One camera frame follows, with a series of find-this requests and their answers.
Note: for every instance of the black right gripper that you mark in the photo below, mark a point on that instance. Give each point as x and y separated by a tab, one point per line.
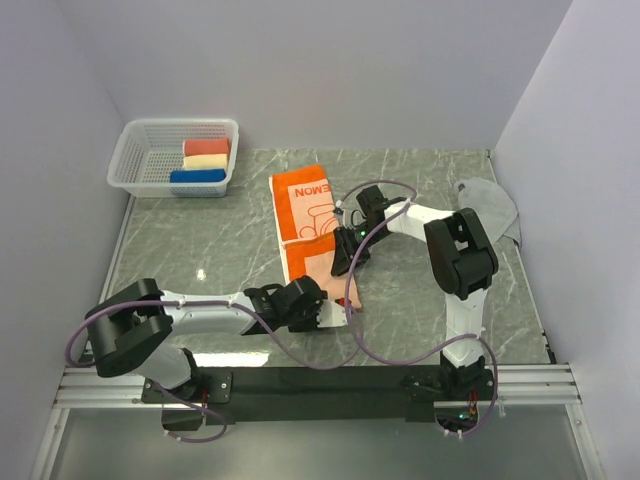
343	257

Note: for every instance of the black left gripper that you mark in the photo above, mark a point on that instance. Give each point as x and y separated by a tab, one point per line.
312	324

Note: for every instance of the orange cartoon towel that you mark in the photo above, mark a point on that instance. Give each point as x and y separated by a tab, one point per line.
305	220

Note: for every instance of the grey towel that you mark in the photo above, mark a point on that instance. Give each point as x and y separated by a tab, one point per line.
495	209

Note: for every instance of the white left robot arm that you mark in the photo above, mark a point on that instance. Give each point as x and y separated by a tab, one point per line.
131	329

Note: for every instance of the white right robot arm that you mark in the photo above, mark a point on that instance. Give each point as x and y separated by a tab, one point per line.
463	262

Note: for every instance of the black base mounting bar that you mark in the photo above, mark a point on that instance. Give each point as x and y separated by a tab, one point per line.
253	394

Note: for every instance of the blue rolled towel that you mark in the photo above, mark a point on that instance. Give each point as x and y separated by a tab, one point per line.
197	176

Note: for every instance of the red rolled towel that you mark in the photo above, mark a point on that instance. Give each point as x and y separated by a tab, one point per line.
192	147

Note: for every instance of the cream rolled towel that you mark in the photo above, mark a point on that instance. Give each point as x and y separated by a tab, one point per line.
206	162

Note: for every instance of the white plastic basket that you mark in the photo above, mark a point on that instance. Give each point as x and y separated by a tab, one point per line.
149	150

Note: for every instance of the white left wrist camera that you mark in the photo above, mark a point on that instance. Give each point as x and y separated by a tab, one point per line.
331	315

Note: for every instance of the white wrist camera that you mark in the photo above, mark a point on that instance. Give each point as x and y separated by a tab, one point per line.
344	215
331	315

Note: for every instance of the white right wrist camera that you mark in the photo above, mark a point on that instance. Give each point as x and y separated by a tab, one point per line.
344	215

